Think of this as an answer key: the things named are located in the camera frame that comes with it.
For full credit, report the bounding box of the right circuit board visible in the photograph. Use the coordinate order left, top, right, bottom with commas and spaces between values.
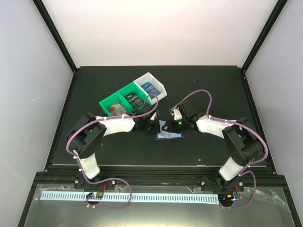
218, 194, 243, 201

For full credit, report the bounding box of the green double card bin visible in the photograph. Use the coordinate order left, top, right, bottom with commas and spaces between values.
99, 82, 141, 116

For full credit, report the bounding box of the black card stack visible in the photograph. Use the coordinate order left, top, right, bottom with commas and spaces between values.
124, 92, 143, 110

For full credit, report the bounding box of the red card stack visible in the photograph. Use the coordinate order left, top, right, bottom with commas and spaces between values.
107, 102, 126, 116

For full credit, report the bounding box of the white card bin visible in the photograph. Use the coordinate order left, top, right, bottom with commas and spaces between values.
134, 72, 167, 101

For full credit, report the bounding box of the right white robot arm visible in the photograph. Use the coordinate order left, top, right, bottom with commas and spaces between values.
161, 101, 268, 191

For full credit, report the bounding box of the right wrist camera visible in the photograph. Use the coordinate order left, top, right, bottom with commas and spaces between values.
169, 108, 183, 122

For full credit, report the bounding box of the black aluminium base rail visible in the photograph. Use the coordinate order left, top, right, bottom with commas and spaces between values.
33, 166, 288, 192

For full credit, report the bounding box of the left black frame post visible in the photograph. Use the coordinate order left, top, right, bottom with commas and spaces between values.
33, 0, 78, 73

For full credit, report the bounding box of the circuit board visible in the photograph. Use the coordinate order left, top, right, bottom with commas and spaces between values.
86, 192, 104, 200
218, 194, 243, 201

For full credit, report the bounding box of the right black frame post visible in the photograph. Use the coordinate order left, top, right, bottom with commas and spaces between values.
241, 0, 288, 73

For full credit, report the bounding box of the blue leather card holder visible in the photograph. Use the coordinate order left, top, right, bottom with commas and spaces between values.
155, 120, 184, 140

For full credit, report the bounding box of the black frame post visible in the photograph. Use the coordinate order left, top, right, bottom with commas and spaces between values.
33, 0, 78, 73
241, 0, 288, 73

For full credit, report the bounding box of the blue card stack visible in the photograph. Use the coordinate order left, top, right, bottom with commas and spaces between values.
139, 82, 167, 100

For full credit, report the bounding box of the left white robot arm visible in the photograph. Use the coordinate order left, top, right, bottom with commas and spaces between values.
66, 104, 159, 189

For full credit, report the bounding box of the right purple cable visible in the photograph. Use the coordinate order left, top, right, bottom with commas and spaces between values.
177, 90, 269, 166

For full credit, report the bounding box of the white slotted cable duct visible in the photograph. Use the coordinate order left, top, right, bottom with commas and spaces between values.
40, 191, 219, 205

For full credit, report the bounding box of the left circuit board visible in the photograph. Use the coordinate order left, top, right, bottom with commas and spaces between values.
86, 192, 104, 200

